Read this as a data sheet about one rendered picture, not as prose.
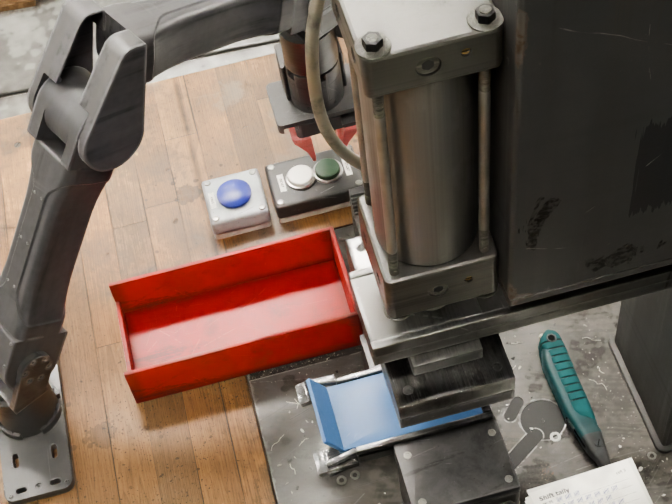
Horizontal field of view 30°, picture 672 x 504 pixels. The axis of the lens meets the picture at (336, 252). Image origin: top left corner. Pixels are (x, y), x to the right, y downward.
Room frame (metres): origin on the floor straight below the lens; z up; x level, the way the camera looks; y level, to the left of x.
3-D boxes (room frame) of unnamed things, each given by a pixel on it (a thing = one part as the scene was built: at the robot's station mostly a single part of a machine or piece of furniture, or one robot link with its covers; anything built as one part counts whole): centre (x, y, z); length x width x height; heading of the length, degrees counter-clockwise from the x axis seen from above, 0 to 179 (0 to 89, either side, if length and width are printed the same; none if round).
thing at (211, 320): (0.75, 0.12, 0.93); 0.25 x 0.12 x 0.06; 97
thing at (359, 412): (0.58, -0.03, 1.00); 0.15 x 0.07 x 0.03; 97
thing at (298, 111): (0.93, -0.01, 1.08); 0.10 x 0.07 x 0.07; 97
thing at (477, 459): (0.57, -0.07, 0.98); 0.20 x 0.10 x 0.01; 7
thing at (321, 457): (0.54, 0.01, 0.98); 0.07 x 0.02 x 0.01; 97
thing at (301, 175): (0.93, 0.03, 0.93); 0.03 x 0.03 x 0.02
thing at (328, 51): (0.93, -0.01, 1.14); 0.07 x 0.06 x 0.07; 125
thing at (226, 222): (0.92, 0.11, 0.90); 0.07 x 0.07 x 0.06; 7
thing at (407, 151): (0.58, -0.07, 1.37); 0.11 x 0.09 x 0.30; 7
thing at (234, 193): (0.92, 0.11, 0.93); 0.04 x 0.04 x 0.02
